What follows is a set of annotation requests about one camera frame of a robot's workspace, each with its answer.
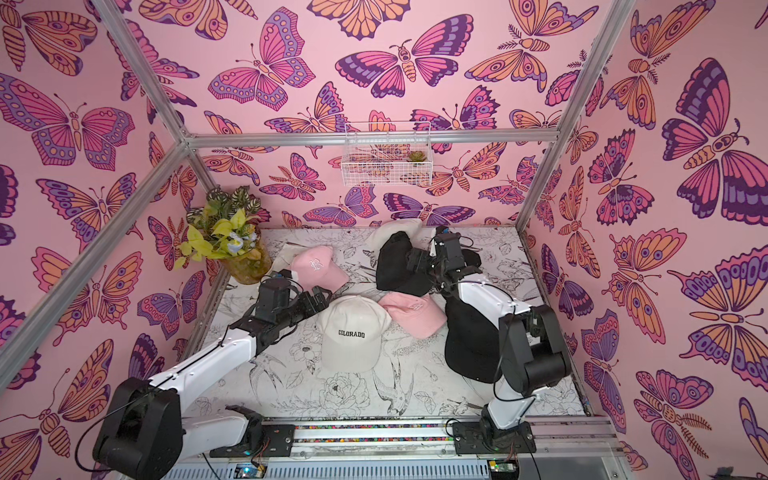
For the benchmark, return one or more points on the aluminium corner post right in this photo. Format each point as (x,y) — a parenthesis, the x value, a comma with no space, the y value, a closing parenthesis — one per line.
(602,47)

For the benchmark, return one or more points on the small succulent in basket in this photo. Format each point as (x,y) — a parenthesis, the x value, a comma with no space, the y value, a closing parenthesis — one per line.
(417,156)

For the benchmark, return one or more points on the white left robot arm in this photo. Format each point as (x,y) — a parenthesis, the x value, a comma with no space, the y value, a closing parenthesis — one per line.
(145,431)

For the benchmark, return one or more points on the black cap with white patch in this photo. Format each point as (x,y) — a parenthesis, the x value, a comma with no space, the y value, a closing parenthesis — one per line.
(471,258)

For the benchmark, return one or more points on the aluminium corner post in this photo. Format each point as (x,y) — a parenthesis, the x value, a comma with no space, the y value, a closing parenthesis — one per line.
(602,47)
(117,27)

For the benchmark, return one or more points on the aluminium horizontal back bar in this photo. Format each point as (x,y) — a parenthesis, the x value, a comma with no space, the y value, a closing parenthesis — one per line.
(406,136)

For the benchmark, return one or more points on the aluminium left side bar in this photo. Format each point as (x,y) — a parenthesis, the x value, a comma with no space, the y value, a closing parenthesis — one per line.
(40,320)

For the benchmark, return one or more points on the pink cap left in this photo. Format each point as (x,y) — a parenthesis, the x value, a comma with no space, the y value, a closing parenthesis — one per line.
(315,267)

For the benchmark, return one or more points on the aluminium corner post left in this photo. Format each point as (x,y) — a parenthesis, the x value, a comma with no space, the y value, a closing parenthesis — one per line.
(117,27)

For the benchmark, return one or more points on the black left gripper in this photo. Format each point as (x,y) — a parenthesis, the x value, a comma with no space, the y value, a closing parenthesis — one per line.
(321,304)

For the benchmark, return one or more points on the potted green plant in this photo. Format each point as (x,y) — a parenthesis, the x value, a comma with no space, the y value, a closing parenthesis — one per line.
(226,229)

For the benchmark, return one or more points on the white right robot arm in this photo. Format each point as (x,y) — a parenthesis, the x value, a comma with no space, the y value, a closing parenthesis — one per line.
(533,353)

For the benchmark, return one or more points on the pink cap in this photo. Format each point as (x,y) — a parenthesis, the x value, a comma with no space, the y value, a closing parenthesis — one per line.
(315,267)
(420,317)

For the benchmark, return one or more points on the plain black cap front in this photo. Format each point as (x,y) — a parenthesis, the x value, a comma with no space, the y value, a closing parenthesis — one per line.
(472,343)

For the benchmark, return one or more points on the plain black cap back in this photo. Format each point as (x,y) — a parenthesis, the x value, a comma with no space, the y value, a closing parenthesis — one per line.
(391,272)

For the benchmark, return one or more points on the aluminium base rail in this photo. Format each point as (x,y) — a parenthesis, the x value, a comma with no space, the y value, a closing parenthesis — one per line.
(422,448)

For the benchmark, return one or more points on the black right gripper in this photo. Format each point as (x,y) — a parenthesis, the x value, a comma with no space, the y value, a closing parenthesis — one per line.
(420,261)

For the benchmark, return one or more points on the plain black cap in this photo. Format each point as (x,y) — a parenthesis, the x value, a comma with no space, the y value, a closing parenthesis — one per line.
(391,272)
(472,343)

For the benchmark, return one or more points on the white wire basket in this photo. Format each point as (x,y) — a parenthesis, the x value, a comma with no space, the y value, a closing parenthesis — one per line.
(386,163)

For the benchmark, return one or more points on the white Colorado cap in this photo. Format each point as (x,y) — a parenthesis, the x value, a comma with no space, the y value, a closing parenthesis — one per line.
(352,328)

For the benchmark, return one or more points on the pink cap centre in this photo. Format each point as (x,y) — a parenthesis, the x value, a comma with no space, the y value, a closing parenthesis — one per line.
(420,317)

